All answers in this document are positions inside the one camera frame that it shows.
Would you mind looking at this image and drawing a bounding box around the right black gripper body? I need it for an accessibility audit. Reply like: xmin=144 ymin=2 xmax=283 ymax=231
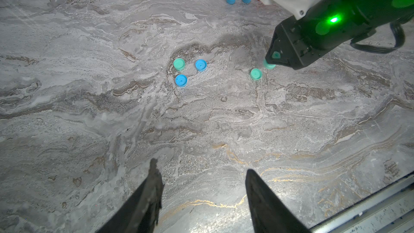
xmin=260 ymin=0 xmax=374 ymax=70

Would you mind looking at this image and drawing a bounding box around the green stamp cap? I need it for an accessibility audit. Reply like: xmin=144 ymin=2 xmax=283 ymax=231
xmin=173 ymin=58 xmax=185 ymax=71
xmin=250 ymin=68 xmax=263 ymax=80

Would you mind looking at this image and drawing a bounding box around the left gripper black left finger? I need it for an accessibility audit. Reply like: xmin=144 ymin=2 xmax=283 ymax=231
xmin=97 ymin=158 xmax=165 ymax=233

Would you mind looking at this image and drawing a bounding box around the blue stamp cap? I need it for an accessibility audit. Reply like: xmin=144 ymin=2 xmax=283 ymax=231
xmin=195 ymin=59 xmax=207 ymax=72
xmin=175 ymin=74 xmax=188 ymax=87

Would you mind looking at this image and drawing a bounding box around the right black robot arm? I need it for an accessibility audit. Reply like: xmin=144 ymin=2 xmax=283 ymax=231
xmin=260 ymin=0 xmax=414 ymax=70

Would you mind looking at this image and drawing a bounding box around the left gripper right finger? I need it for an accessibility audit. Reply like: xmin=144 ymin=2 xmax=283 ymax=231
xmin=245 ymin=169 xmax=310 ymax=233

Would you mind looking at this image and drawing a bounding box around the blue stamp cap left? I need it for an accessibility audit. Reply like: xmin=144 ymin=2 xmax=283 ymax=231
xmin=175 ymin=74 xmax=188 ymax=87

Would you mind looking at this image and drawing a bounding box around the green stamp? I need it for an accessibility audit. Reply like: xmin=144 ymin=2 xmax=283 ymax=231
xmin=263 ymin=59 xmax=276 ymax=70

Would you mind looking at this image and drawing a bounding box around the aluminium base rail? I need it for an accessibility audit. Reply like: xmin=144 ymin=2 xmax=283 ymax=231
xmin=310 ymin=173 xmax=414 ymax=233

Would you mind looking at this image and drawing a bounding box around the blue stamp cap upper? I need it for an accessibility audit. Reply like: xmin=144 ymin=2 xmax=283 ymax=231
xmin=195 ymin=59 xmax=207 ymax=72

